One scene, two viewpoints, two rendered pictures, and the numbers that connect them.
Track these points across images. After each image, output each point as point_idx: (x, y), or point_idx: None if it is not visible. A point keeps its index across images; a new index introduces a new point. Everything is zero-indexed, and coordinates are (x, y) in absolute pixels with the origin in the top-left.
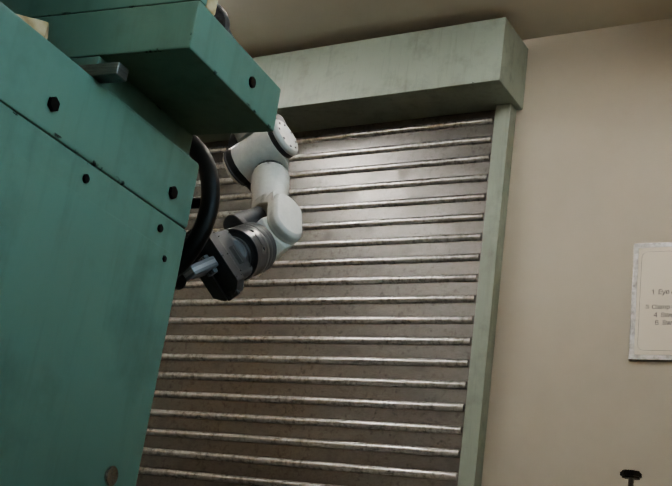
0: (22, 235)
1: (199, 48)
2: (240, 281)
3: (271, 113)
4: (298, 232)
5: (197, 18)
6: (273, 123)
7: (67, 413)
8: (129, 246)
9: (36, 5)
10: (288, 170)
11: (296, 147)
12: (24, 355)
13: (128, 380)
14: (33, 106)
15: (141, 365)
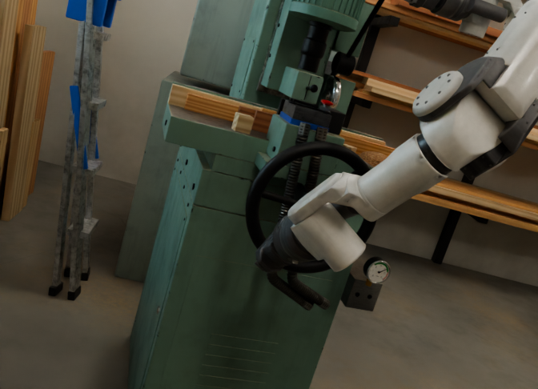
0: (174, 209)
1: (162, 122)
2: (257, 253)
3: (166, 132)
4: (291, 210)
5: (165, 110)
6: (165, 137)
7: (162, 275)
8: (182, 213)
9: None
10: (424, 137)
11: (429, 101)
12: (165, 250)
13: (169, 272)
14: (185, 165)
15: (171, 267)
